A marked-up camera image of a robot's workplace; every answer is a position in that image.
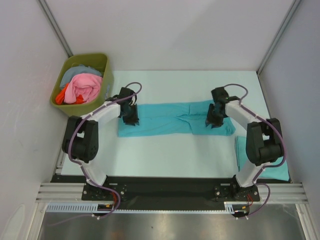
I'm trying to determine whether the cyan blue t shirt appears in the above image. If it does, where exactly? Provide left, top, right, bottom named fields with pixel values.
left=117, top=100, right=236, bottom=138

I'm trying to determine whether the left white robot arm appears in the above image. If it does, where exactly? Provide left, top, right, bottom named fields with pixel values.
left=62, top=86, right=139, bottom=200

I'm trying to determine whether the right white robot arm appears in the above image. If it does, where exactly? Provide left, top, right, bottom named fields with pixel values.
left=205, top=84, right=287, bottom=201

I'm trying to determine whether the pink t shirt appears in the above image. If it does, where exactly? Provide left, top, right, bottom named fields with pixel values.
left=63, top=73, right=103, bottom=105

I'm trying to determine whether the olive green plastic bin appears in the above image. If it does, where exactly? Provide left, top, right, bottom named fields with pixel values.
left=50, top=53, right=114, bottom=116

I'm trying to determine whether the orange red t shirt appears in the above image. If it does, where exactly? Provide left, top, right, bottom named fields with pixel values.
left=55, top=83, right=85, bottom=105

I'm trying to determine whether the grey blue t shirt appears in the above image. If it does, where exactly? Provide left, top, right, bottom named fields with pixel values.
left=59, top=64, right=103, bottom=90

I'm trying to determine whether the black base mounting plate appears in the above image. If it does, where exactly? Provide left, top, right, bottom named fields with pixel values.
left=49, top=173, right=293, bottom=211

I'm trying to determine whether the folded teal t shirt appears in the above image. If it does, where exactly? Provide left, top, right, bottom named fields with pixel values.
left=235, top=136, right=290, bottom=182

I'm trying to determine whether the white slotted cable duct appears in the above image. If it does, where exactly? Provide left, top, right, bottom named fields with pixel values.
left=46, top=202, right=250, bottom=215

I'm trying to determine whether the aluminium extrusion rail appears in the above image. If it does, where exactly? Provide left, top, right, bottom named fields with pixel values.
left=36, top=183, right=85, bottom=203

